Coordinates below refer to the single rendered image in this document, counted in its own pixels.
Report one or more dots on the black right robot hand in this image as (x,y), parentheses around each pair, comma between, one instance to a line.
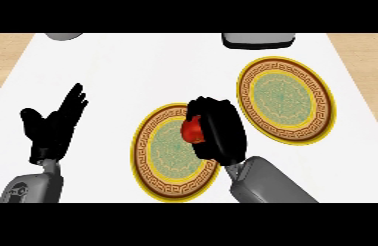
(222,130)

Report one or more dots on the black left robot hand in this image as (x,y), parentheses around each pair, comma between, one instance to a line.
(54,126)

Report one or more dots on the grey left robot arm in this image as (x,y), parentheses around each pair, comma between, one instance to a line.
(35,185)

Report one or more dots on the yellow rimmed patterned plate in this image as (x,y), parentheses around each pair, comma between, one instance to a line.
(287,100)
(168,156)

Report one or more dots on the grey rounded object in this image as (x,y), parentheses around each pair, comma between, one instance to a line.
(63,36)

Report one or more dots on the grey appliance with dark base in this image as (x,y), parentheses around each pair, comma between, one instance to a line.
(259,40)

